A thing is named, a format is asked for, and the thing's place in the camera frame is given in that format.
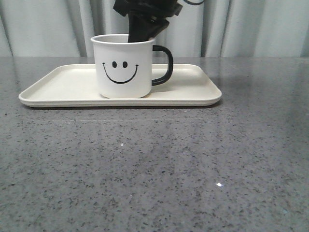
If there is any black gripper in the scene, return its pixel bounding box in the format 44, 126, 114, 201
113, 0, 182, 43

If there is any white smiley mug black handle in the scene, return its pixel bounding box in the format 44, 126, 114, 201
91, 34, 174, 99

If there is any cream rectangular plastic tray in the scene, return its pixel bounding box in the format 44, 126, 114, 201
19, 64, 222, 107

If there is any pale green curtain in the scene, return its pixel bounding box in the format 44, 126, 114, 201
0, 0, 309, 58

